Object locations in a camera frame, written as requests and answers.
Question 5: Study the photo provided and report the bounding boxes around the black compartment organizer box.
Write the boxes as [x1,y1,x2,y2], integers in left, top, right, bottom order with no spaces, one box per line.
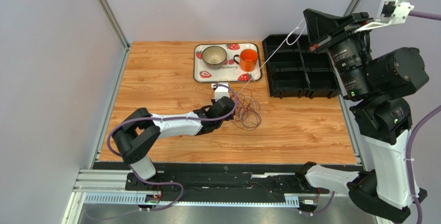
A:
[262,34,341,98]

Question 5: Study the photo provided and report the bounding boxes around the aluminium frame post left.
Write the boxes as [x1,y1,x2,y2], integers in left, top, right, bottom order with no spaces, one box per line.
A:
[98,0,131,50]

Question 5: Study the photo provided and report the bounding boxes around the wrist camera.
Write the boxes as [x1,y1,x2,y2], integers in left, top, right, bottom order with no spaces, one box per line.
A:
[355,0,414,33]
[210,82,230,101]

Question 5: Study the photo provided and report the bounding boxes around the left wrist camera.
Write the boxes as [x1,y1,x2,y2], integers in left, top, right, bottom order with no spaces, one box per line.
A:
[210,82,230,101]

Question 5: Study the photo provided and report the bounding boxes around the orange mug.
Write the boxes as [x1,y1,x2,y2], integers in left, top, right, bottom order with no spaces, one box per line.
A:
[233,49,258,72]

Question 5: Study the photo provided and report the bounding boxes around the white cable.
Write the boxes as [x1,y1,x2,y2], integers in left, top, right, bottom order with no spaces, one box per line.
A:
[236,19,307,95]

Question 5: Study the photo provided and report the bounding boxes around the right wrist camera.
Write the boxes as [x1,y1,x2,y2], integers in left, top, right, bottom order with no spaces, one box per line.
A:
[355,0,414,33]

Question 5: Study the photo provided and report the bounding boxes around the white strawberry tray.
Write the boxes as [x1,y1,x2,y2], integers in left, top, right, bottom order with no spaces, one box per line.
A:
[193,43,262,83]

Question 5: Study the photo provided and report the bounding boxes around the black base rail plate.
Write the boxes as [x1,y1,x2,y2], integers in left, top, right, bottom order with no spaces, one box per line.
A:
[92,161,330,203]

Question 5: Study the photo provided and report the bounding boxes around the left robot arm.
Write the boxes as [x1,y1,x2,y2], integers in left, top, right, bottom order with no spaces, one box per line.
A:
[109,96,236,180]

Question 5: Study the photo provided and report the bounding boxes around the red cable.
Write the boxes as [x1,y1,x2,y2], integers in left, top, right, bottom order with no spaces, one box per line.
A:
[220,87,262,131]

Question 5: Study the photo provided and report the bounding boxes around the beige ceramic bowl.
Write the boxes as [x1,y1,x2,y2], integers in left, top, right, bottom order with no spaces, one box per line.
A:
[202,46,228,69]

